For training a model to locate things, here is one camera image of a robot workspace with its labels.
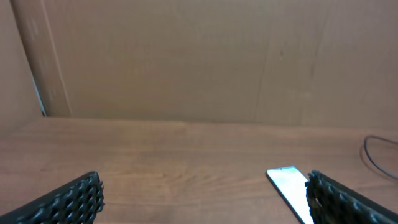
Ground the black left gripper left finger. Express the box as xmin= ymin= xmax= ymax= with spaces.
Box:
xmin=1 ymin=171 xmax=104 ymax=224

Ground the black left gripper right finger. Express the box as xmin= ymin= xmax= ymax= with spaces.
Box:
xmin=305 ymin=170 xmax=397 ymax=224

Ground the blue screen smartphone black case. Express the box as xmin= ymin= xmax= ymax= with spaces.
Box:
xmin=266 ymin=166 xmax=314 ymax=224

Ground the black usb charging cable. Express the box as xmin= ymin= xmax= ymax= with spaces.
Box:
xmin=363 ymin=135 xmax=398 ymax=181

